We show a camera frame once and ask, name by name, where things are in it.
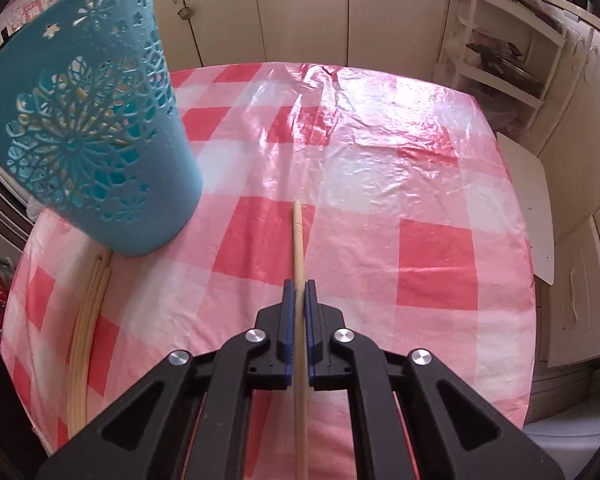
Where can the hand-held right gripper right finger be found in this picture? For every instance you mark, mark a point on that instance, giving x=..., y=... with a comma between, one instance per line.
x=310, y=310

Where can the wooden chopstick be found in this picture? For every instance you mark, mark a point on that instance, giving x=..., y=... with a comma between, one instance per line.
x=78, y=400
x=298, y=250
x=85, y=390
x=71, y=400

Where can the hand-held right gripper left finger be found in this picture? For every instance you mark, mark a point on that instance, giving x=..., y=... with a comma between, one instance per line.
x=289, y=310

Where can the metal pan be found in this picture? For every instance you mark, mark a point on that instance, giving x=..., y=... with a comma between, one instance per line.
x=500, y=65

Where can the small metal cup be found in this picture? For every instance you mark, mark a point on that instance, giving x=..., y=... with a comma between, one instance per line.
x=183, y=11

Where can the white storage rack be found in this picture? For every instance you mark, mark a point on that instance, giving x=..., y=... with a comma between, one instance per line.
x=462, y=35

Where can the pink checked tablecloth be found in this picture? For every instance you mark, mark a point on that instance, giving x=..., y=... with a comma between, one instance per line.
x=380, y=185

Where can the pink printed poster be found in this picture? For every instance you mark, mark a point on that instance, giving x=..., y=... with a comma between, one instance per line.
x=25, y=10

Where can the white board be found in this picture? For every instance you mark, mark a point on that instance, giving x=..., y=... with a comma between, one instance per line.
x=525, y=200

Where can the blue perforated plastic basket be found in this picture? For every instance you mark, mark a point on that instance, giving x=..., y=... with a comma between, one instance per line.
x=145, y=185

